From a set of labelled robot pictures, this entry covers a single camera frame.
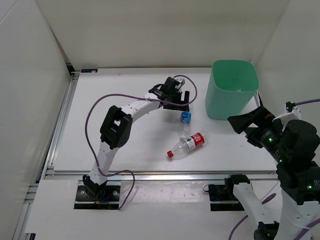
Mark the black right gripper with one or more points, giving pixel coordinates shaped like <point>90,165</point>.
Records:
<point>260,115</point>

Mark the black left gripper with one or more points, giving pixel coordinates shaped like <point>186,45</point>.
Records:
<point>185,108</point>

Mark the blue label plastic bottle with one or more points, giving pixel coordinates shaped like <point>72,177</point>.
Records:
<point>184,127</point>

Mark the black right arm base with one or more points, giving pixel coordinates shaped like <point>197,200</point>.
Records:
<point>221,196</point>

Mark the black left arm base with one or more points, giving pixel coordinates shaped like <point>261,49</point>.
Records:
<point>106,199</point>

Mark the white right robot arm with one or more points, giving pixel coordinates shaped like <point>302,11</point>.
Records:
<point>300,191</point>

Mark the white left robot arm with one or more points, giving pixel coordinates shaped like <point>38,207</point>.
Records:
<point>116,128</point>

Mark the green plastic bin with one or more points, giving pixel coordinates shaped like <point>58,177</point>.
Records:
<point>231,86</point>

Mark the red label plastic bottle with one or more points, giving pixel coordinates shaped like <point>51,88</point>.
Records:
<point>184,147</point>

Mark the aluminium table frame rail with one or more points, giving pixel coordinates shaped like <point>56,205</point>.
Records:
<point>164,199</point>

